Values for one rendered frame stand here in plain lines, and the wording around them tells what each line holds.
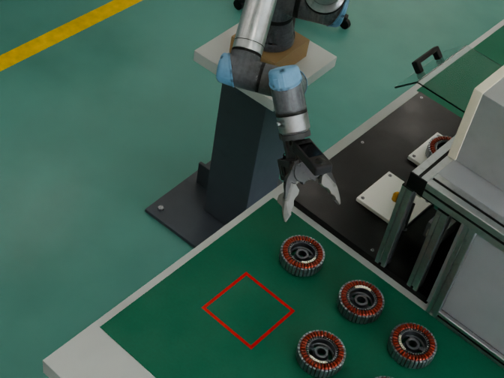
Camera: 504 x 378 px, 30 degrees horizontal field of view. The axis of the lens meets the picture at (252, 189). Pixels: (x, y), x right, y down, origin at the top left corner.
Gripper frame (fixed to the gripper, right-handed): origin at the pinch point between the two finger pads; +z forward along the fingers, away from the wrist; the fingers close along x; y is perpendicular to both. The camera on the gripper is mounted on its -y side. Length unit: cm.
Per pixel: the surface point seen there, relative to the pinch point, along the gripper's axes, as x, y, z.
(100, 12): -26, 219, -54
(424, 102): -64, 41, -11
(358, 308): -3.7, -6.2, 23.7
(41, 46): 6, 207, -46
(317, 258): -2.2, 7.0, 13.1
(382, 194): -30.1, 17.6, 5.7
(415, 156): -47, 25, 0
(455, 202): -20.4, -27.7, -1.0
